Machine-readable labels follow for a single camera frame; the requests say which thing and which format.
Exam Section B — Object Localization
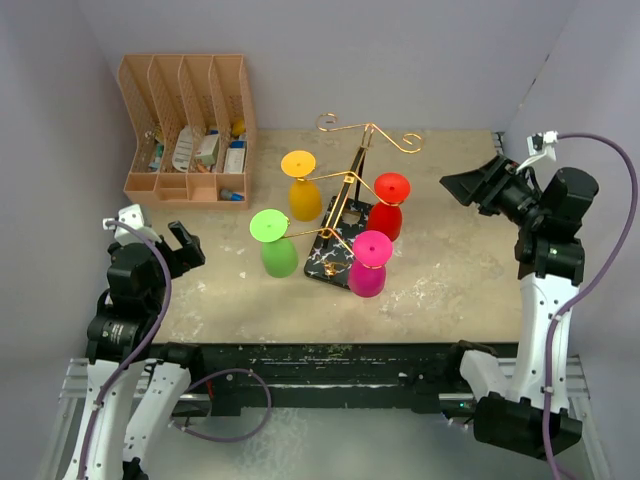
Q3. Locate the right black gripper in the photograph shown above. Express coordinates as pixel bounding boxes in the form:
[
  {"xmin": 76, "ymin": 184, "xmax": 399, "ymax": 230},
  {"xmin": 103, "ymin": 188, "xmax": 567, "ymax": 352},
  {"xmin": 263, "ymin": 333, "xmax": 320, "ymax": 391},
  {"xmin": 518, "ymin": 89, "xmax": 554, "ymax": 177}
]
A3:
[{"xmin": 442, "ymin": 153, "xmax": 547, "ymax": 229}]

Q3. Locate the red plastic wine glass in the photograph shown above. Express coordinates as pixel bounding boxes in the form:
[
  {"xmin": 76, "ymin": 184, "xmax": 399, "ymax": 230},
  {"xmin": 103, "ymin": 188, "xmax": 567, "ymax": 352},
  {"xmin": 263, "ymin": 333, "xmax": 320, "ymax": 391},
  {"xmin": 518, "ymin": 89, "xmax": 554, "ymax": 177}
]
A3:
[{"xmin": 366, "ymin": 172, "xmax": 411, "ymax": 242}]

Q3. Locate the magenta plastic wine glass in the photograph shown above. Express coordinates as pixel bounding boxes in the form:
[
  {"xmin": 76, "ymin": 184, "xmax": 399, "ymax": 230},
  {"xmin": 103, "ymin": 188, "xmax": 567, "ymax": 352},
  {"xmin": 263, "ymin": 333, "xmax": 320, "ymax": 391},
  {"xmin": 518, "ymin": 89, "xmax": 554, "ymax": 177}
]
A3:
[{"xmin": 348, "ymin": 230, "xmax": 393, "ymax": 298}]

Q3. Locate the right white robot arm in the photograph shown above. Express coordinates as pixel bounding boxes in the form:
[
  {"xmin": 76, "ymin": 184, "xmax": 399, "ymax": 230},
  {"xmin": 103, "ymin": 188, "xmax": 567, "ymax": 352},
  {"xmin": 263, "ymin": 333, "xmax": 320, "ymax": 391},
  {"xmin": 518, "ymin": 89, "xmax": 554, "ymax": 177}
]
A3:
[{"xmin": 440, "ymin": 155, "xmax": 599, "ymax": 460}]

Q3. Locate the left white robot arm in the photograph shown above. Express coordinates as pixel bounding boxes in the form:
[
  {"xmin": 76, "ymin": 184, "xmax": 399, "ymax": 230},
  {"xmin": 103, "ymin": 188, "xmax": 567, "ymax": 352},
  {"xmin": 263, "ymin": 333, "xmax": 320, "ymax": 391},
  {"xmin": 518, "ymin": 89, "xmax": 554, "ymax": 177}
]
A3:
[{"xmin": 64, "ymin": 218, "xmax": 206, "ymax": 479}]

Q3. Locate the green plastic wine glass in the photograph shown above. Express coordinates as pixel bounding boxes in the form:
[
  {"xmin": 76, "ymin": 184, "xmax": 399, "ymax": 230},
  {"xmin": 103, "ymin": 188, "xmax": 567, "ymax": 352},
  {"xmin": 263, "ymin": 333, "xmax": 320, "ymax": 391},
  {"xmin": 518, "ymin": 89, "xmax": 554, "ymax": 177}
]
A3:
[{"xmin": 249, "ymin": 209, "xmax": 298, "ymax": 278}]

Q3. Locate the yellow plastic wine glass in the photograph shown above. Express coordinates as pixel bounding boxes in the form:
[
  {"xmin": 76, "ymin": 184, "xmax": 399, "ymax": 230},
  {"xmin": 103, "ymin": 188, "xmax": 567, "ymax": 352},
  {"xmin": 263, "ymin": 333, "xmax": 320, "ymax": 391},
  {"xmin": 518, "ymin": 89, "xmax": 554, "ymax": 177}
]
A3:
[{"xmin": 281, "ymin": 150, "xmax": 322, "ymax": 222}]

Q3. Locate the black marble rack base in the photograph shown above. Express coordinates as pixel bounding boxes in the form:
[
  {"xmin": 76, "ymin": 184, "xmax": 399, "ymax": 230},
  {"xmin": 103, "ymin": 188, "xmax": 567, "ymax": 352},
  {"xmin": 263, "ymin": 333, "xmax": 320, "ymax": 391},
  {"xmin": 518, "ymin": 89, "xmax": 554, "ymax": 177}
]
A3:
[{"xmin": 303, "ymin": 198, "xmax": 373, "ymax": 290}]

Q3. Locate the grey blue marker cap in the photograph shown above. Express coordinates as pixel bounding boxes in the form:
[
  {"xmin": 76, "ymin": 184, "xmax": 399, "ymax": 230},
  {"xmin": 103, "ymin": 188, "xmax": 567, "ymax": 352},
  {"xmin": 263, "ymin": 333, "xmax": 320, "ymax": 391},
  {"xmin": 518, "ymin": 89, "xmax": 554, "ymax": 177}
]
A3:
[{"xmin": 219, "ymin": 188, "xmax": 245, "ymax": 202}]

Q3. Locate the white printed packet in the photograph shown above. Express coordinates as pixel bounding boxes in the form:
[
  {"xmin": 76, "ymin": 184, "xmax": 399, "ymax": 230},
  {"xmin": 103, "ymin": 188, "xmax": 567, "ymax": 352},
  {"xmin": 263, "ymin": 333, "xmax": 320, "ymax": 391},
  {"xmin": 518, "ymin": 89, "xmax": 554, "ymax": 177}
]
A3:
[{"xmin": 171, "ymin": 125, "xmax": 194, "ymax": 173}]

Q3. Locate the peach plastic desk organizer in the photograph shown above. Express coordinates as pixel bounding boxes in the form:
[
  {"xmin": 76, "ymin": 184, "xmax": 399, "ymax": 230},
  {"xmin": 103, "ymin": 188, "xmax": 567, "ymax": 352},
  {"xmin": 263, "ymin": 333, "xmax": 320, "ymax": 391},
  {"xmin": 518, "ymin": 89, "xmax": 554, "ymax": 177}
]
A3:
[{"xmin": 117, "ymin": 54, "xmax": 258, "ymax": 211}]

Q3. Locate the white blue box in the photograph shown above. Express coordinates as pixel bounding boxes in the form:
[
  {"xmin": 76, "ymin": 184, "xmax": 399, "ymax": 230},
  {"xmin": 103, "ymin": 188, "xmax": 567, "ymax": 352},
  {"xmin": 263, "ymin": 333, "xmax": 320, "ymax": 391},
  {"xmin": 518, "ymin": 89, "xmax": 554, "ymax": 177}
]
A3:
[{"xmin": 223, "ymin": 140, "xmax": 247, "ymax": 174}]

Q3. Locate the white medicine box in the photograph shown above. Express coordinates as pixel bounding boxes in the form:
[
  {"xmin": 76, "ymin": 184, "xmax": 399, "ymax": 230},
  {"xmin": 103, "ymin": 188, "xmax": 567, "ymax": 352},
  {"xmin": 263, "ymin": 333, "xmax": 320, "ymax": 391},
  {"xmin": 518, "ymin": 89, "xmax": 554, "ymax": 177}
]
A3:
[{"xmin": 194, "ymin": 133, "xmax": 219, "ymax": 167}]

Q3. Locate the yellow small object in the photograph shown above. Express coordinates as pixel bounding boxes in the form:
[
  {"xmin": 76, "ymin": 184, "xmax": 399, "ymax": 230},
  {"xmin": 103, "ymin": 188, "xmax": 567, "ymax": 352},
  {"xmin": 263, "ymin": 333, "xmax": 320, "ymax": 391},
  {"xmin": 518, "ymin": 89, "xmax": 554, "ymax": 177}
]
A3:
[{"xmin": 231, "ymin": 119, "xmax": 246, "ymax": 137}]

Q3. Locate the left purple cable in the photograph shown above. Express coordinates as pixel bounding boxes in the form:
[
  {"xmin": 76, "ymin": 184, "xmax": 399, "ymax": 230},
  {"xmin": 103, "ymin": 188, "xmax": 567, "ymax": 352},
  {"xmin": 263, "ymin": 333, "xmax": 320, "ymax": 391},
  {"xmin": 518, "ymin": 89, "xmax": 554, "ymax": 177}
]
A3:
[{"xmin": 74, "ymin": 219, "xmax": 174, "ymax": 471}]

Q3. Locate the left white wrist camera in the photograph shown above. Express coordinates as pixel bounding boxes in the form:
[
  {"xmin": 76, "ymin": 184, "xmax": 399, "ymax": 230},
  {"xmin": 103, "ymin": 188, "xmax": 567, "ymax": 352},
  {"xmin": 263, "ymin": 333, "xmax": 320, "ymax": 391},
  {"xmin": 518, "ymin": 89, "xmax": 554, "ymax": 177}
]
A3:
[{"xmin": 102, "ymin": 204, "xmax": 161, "ymax": 246}]

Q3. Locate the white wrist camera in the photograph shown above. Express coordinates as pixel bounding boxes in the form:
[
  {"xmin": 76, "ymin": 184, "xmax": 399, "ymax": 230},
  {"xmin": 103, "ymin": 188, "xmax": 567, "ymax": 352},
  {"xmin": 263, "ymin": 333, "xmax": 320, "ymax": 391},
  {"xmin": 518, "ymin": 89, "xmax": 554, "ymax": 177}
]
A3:
[
  {"xmin": 516, "ymin": 131, "xmax": 558, "ymax": 173},
  {"xmin": 102, "ymin": 204, "xmax": 161, "ymax": 246}
]

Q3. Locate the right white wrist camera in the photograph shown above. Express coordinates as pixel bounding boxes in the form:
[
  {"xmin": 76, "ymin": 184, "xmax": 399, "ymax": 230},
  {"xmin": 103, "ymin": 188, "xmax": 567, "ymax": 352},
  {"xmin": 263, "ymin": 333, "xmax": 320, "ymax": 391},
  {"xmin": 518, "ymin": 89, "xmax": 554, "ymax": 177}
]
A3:
[{"xmin": 516, "ymin": 131, "xmax": 558, "ymax": 173}]

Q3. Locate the gold wire glass rack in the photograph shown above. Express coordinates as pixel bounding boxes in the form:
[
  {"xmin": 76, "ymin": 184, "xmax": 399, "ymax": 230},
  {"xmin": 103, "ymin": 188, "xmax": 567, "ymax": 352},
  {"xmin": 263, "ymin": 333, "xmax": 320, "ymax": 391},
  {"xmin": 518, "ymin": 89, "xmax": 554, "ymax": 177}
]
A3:
[{"xmin": 285, "ymin": 112, "xmax": 424, "ymax": 256}]

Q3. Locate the black metal base frame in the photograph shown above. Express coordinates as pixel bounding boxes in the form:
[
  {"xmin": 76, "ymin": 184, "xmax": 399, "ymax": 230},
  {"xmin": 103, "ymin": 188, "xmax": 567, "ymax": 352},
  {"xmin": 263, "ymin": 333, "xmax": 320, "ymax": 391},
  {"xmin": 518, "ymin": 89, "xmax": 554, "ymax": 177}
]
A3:
[{"xmin": 185, "ymin": 343, "xmax": 476, "ymax": 417}]

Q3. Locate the purple loop cable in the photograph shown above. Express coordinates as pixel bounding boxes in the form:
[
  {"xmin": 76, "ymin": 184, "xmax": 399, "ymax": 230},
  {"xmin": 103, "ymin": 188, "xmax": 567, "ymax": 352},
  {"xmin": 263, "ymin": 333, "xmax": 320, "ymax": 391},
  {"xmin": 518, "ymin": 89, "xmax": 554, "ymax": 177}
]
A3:
[{"xmin": 167, "ymin": 368, "xmax": 274, "ymax": 444}]

